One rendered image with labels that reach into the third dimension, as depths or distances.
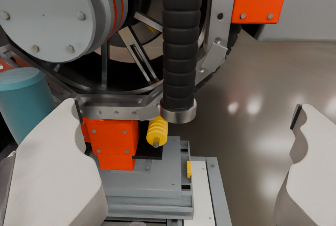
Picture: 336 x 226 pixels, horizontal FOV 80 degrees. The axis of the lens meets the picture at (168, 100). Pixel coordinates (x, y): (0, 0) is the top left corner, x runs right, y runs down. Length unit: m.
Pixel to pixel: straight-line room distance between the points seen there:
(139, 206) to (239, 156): 0.68
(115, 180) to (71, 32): 0.65
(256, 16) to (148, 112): 0.31
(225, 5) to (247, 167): 0.98
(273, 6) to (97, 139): 0.50
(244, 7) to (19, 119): 0.45
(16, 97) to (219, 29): 0.38
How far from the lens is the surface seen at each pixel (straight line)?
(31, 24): 0.33
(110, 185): 0.85
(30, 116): 0.44
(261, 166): 1.28
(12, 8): 0.33
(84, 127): 0.58
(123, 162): 0.62
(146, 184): 0.83
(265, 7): 0.44
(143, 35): 0.69
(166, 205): 0.87
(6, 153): 0.81
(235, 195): 1.12
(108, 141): 0.57
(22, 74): 0.45
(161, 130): 0.55
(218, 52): 0.44
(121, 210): 0.89
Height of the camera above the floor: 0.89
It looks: 31 degrees down
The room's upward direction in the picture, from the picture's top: straight up
